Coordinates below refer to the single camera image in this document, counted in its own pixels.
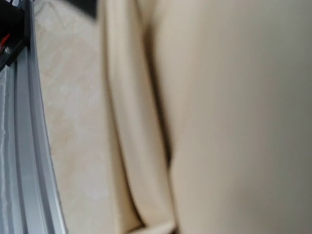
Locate beige folding umbrella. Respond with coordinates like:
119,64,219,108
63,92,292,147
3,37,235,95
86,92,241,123
97,0,312,234

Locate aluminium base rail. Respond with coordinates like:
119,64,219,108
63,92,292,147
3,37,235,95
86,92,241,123
0,0,67,234

